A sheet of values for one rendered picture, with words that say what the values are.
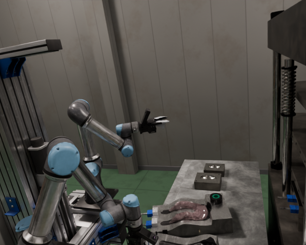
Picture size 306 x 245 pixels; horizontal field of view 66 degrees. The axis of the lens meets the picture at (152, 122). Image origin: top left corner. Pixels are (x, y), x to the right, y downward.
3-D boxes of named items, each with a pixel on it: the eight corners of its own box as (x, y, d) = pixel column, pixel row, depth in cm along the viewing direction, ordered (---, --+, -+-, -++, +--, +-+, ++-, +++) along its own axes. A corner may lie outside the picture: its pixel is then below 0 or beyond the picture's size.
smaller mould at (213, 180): (194, 189, 192) (193, 182, 190) (197, 179, 205) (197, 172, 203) (220, 191, 185) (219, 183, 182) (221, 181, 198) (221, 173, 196)
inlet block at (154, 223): (138, 231, 152) (136, 224, 150) (138, 226, 157) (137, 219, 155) (158, 230, 151) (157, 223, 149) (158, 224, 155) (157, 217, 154)
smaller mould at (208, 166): (204, 176, 209) (203, 169, 207) (206, 168, 220) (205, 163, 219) (224, 177, 203) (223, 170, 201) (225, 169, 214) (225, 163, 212)
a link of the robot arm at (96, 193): (39, 140, 108) (98, 209, 128) (40, 148, 99) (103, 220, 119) (62, 126, 111) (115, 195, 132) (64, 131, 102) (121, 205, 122)
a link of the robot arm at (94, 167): (82, 191, 150) (77, 172, 146) (85, 180, 163) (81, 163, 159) (101, 187, 151) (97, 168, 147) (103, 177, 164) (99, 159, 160)
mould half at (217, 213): (152, 239, 148) (149, 225, 144) (153, 212, 172) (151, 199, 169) (233, 233, 143) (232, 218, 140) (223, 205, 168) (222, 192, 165)
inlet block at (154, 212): (139, 219, 162) (138, 213, 161) (140, 215, 167) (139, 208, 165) (158, 218, 161) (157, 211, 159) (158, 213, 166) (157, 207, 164)
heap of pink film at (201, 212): (169, 226, 148) (167, 216, 146) (168, 208, 165) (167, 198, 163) (210, 222, 146) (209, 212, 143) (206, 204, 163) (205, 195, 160)
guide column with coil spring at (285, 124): (281, 234, 179) (284, 60, 142) (280, 229, 184) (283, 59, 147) (290, 236, 177) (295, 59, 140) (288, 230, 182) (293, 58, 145)
